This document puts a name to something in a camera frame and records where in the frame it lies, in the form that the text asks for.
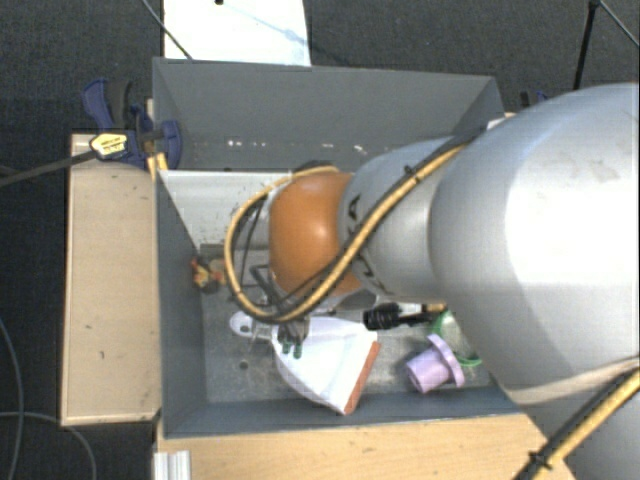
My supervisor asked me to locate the white cloth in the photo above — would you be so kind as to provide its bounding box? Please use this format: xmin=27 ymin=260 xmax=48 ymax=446
xmin=271 ymin=316 xmax=379 ymax=416

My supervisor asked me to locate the white round plastic piece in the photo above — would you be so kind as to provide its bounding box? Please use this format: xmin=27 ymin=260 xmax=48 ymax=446
xmin=228 ymin=310 xmax=267 ymax=340

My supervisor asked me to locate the red-brown flat block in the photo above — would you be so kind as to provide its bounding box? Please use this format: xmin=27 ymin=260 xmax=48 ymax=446
xmin=343 ymin=340 xmax=383 ymax=416

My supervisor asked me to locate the purple plastic cup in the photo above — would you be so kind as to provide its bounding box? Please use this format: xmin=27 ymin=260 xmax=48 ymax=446
xmin=404 ymin=332 xmax=467 ymax=395

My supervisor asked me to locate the pale wood board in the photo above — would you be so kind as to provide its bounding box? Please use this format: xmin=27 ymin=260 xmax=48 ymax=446
xmin=59 ymin=132 xmax=164 ymax=427

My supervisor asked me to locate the grey metal bin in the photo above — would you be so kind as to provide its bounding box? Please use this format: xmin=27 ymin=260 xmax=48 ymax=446
xmin=151 ymin=56 xmax=522 ymax=440

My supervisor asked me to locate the black cylinder on white bracket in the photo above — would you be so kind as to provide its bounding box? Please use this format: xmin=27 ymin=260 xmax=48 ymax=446
xmin=362 ymin=301 xmax=448 ymax=332

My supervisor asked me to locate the green plastic ring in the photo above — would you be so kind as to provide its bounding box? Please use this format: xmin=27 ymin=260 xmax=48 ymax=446
xmin=428 ymin=309 xmax=484 ymax=370

